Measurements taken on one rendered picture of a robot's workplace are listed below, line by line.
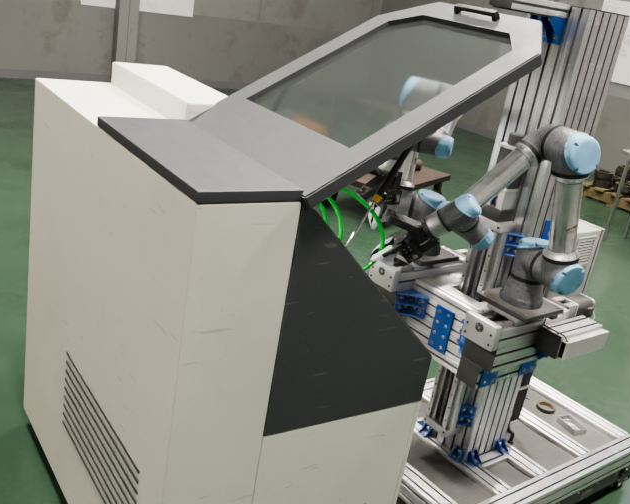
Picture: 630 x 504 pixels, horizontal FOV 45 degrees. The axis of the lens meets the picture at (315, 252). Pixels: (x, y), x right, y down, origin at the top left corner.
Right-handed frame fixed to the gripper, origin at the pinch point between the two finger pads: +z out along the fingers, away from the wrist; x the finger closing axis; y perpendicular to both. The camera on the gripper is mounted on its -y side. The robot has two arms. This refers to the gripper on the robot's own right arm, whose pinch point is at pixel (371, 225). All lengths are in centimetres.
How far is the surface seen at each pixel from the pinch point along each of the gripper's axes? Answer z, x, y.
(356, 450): 56, -44, -26
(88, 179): -8, 30, -89
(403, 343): 20, -44, -16
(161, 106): -28, 46, -61
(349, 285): -1, -44, -41
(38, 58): 92, 892, 116
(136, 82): -31, 70, -61
